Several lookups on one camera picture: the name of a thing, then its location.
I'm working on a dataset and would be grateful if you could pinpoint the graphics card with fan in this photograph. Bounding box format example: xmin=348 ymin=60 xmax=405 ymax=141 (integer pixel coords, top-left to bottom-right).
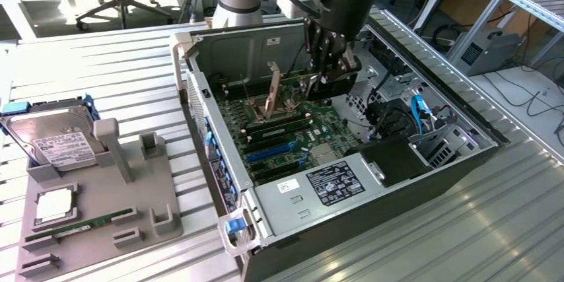
xmin=263 ymin=59 xmax=359 ymax=122

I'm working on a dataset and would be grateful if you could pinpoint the silver CPU chip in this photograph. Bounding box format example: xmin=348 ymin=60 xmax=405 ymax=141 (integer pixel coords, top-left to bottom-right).
xmin=35 ymin=189 xmax=75 ymax=220

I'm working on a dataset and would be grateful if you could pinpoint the black expansion slot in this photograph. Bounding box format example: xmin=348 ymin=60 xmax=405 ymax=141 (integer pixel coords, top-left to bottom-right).
xmin=257 ymin=166 xmax=305 ymax=182
xmin=251 ymin=160 xmax=297 ymax=173

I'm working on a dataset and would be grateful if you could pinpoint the blue case latch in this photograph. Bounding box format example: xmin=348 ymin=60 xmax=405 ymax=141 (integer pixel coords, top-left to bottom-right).
xmin=224 ymin=218 xmax=245 ymax=234

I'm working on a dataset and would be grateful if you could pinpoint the grey floor computer box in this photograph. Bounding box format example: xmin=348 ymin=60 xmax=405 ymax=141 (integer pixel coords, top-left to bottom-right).
xmin=457 ymin=29 xmax=524 ymax=77

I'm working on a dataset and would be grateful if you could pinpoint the grey power supply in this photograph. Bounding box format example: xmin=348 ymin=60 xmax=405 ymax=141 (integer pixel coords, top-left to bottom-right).
xmin=251 ymin=155 xmax=391 ymax=242

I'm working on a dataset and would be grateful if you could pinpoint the grey parts rack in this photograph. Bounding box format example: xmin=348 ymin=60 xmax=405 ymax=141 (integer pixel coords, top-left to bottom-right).
xmin=15 ymin=118 xmax=184 ymax=281

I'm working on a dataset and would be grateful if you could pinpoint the silver hard disk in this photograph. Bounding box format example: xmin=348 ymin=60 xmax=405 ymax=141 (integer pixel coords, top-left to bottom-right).
xmin=0 ymin=103 xmax=111 ymax=172

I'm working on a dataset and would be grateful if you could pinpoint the silver chipset heat sink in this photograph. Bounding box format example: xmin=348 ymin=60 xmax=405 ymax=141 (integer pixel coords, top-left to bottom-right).
xmin=311 ymin=145 xmax=339 ymax=164

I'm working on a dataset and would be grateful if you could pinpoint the thin locking lever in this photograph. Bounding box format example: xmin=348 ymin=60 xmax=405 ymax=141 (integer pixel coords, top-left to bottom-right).
xmin=240 ymin=73 xmax=256 ymax=106

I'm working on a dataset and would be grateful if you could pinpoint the black plastic air shroud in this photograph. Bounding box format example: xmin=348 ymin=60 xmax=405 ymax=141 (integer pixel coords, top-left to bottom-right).
xmin=343 ymin=136 xmax=436 ymax=189

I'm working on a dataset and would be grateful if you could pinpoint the aluminium profile frame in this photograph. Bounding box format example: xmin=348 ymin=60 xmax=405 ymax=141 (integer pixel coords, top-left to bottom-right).
xmin=444 ymin=0 xmax=564 ymax=68

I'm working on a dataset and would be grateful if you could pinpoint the black office chair base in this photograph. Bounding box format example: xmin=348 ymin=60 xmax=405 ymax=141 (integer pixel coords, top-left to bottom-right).
xmin=75 ymin=0 xmax=173 ymax=31

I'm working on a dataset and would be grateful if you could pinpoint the green motherboard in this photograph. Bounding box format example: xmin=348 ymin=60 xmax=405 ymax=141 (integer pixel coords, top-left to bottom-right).
xmin=215 ymin=72 xmax=367 ymax=187

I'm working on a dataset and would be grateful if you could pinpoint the open black PC case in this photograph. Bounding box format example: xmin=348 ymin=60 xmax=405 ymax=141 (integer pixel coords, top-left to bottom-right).
xmin=171 ymin=13 xmax=512 ymax=282

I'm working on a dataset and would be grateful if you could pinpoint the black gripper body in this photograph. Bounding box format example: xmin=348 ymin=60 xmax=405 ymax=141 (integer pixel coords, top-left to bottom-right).
xmin=316 ymin=0 xmax=376 ymax=46

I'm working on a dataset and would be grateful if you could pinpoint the blue disk wire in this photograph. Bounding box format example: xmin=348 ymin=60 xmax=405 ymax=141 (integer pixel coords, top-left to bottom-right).
xmin=409 ymin=95 xmax=431 ymax=136

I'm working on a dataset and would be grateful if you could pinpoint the green RAM stick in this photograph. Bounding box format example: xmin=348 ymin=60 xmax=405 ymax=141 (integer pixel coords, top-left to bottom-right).
xmin=248 ymin=125 xmax=305 ymax=141
xmin=24 ymin=207 xmax=136 ymax=242

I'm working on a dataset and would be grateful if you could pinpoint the CPU socket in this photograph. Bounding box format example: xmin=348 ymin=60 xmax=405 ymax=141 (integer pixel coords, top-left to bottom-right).
xmin=248 ymin=95 xmax=301 ymax=125

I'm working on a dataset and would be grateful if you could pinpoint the blue expansion slot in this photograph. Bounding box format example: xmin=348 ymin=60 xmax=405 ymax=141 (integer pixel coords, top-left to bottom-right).
xmin=245 ymin=143 xmax=297 ymax=164

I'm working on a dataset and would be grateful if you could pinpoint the metal disk bay cage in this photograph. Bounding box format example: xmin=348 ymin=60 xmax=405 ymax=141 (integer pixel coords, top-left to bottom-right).
xmin=329 ymin=20 xmax=427 ymax=137

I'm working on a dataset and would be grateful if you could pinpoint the black wire bundle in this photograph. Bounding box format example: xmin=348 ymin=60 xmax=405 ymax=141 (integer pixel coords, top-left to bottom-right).
xmin=365 ymin=102 xmax=417 ymax=139

